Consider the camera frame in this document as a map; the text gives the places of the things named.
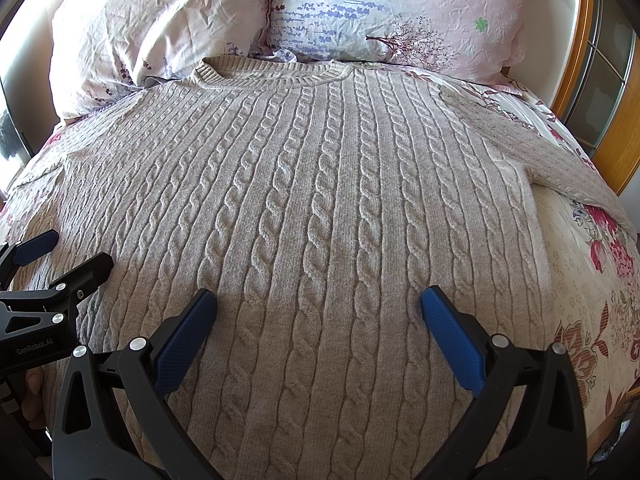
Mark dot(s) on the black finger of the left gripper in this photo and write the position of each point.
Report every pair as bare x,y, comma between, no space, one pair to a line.
80,279

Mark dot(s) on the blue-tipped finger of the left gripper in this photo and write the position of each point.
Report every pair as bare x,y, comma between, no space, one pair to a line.
14,257

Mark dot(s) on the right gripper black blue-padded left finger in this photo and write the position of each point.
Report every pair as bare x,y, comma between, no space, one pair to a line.
90,437

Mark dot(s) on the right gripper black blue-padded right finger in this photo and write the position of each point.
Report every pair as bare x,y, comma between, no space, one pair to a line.
548,437

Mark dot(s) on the cream red floral bedsheet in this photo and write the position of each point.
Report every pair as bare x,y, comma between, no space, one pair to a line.
585,279

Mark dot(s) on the pink floral left pillow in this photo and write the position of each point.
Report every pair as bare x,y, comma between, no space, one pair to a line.
104,50

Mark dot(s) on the pink blue floral right pillow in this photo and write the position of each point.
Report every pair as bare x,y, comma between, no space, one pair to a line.
473,40

